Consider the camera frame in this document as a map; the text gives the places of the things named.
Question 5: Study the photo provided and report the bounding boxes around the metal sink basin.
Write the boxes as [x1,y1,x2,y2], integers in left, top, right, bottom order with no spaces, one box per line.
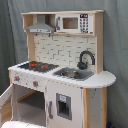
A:
[53,67,93,81]

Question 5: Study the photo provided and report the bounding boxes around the grey backdrop curtain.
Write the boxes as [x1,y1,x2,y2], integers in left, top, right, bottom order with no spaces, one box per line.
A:
[0,0,128,128]

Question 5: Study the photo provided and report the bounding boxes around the grey range hood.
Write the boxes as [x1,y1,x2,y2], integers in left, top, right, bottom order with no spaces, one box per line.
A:
[26,15,55,34]

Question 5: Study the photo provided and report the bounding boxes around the grey ice dispenser panel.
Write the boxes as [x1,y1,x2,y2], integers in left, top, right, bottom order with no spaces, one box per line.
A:
[56,93,72,120]

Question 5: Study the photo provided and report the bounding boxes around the black toy faucet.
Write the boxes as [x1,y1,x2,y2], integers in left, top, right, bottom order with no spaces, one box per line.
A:
[77,50,95,70]

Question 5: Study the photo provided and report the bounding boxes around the oven knob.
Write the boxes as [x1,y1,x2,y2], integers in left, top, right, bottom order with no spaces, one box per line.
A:
[33,81,38,87]
[14,76,20,81]

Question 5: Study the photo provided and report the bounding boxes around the white oven door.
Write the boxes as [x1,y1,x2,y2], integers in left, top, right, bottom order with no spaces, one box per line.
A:
[0,85,13,127]

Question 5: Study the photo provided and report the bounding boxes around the left oven knob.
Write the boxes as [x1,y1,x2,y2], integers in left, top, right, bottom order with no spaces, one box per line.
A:
[14,76,20,81]

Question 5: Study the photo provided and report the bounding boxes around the black stovetop red burners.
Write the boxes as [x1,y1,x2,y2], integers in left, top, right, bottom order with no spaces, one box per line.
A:
[21,61,57,73]

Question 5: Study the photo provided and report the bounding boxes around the right oven knob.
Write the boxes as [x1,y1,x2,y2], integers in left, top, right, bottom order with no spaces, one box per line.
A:
[33,81,38,87]

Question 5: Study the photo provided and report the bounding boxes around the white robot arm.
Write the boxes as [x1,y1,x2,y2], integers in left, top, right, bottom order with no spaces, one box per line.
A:
[1,121,36,128]

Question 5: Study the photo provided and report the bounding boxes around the toy microwave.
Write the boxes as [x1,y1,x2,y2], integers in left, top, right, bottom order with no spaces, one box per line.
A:
[56,14,94,34]

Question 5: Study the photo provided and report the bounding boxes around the grey fridge door handle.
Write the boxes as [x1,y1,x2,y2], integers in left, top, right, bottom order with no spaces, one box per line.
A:
[48,101,53,119]

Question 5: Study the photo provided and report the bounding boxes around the wooden toy kitchen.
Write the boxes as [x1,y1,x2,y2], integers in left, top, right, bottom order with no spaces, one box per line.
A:
[0,9,117,128]

